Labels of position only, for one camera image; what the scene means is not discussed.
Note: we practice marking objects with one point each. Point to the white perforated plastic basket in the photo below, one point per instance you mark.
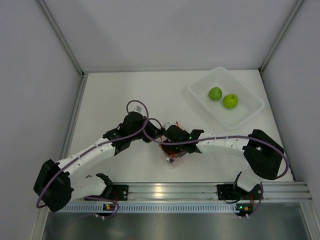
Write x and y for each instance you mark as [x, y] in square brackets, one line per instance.
[250, 104]

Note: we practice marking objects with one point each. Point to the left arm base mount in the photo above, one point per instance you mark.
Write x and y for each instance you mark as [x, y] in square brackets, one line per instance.
[118, 192]

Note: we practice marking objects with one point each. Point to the white slotted cable duct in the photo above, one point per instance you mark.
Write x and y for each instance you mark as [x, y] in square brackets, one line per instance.
[130, 207]

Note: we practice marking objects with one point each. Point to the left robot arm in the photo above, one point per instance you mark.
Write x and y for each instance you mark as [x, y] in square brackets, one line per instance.
[61, 182]

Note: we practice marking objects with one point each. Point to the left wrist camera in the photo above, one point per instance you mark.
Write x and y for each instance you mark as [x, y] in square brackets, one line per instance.
[139, 109]

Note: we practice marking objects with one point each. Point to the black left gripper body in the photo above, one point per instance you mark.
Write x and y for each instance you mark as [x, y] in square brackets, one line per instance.
[150, 131]

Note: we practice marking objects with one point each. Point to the clear zip top bag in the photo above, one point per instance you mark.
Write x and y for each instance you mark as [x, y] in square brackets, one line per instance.
[172, 162]

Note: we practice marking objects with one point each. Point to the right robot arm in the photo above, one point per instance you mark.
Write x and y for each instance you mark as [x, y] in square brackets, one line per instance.
[262, 153]

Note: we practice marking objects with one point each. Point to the green fake apple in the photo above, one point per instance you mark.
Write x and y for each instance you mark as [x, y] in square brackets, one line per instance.
[230, 101]

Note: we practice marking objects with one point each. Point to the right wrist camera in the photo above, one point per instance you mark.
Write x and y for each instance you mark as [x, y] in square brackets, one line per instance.
[167, 125]

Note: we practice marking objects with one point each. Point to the aluminium mounting rail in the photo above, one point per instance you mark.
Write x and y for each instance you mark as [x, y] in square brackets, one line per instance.
[279, 191]

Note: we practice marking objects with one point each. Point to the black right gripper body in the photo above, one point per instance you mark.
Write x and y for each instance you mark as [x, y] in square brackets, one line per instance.
[176, 148]

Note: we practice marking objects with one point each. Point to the green fake lime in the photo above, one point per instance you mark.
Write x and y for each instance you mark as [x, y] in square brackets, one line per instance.
[215, 94]

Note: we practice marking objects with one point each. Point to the red fake tomato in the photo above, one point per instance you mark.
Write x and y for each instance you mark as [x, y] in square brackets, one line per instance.
[172, 152]

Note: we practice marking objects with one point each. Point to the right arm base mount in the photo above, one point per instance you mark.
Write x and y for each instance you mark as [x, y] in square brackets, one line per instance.
[230, 192]

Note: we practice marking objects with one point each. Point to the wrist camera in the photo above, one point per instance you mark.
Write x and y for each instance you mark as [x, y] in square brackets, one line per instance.
[139, 109]
[167, 125]

